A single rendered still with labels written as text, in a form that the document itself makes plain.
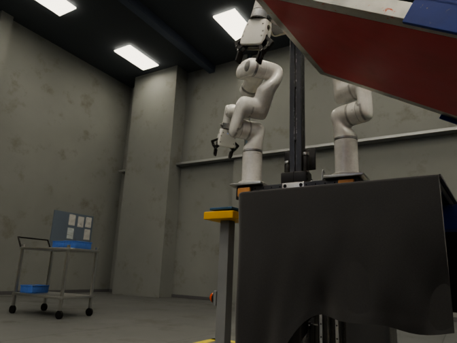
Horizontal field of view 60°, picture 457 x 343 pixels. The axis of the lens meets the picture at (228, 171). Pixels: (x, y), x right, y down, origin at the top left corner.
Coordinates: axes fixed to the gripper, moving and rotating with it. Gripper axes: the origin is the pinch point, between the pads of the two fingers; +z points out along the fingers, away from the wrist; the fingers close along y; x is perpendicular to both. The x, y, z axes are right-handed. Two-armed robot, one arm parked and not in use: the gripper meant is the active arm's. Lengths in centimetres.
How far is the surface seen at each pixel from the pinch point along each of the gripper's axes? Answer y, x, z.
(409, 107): 144, -775, -259
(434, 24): -67, 30, 6
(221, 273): -8, -10, 76
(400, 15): -60, 29, 3
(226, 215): -6, -5, 56
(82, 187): 921, -575, 129
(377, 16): -54, 28, 2
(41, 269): 848, -484, 352
